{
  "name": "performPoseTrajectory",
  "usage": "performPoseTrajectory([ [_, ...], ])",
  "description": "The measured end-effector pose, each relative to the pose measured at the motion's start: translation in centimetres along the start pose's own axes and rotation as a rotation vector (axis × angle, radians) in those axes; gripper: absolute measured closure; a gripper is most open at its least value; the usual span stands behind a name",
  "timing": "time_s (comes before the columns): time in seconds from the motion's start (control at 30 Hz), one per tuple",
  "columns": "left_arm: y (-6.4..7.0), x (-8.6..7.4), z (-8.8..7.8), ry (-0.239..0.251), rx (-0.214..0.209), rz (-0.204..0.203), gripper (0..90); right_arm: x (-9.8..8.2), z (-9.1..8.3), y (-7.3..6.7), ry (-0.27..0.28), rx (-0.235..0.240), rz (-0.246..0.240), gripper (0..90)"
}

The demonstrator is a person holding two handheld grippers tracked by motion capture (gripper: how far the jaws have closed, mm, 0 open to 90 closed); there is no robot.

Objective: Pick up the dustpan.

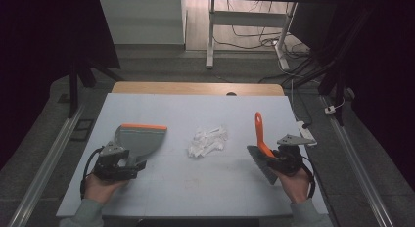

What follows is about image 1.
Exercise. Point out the white cabinet panel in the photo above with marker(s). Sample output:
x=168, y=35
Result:
x=142, y=20

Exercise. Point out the wooden table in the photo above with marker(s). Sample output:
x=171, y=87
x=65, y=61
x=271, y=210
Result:
x=182, y=88

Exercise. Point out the person's right hand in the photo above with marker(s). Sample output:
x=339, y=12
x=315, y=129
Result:
x=295, y=186

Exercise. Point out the white board table cover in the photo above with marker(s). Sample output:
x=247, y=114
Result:
x=195, y=113

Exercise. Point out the person's left hand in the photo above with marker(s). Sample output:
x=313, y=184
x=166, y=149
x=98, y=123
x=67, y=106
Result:
x=101, y=188

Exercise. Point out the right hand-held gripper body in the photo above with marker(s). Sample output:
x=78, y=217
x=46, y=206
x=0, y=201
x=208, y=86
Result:
x=290, y=155

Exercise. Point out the grey dustpan with orange edge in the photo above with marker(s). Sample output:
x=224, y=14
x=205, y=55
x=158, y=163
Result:
x=140, y=140

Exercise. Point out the black stand legs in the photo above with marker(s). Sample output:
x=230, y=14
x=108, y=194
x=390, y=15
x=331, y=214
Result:
x=332, y=80

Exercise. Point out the white metal desk frame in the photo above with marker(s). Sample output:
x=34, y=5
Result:
x=248, y=18

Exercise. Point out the pile of white paper scraps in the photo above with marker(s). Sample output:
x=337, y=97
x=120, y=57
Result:
x=207, y=142

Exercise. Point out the small white plug adapter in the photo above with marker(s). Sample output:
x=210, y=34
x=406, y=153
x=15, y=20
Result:
x=330, y=110

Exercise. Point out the aluminium floor rail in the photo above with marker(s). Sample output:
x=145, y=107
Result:
x=359, y=168
x=45, y=161

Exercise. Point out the black tripod stand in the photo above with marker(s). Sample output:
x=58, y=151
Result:
x=74, y=86

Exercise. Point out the white power strip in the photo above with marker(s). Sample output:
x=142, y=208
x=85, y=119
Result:
x=303, y=129

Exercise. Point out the black curtain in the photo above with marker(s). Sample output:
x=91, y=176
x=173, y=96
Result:
x=42, y=41
x=385, y=73

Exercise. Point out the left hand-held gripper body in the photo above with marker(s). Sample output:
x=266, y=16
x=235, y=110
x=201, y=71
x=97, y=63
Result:
x=111, y=165

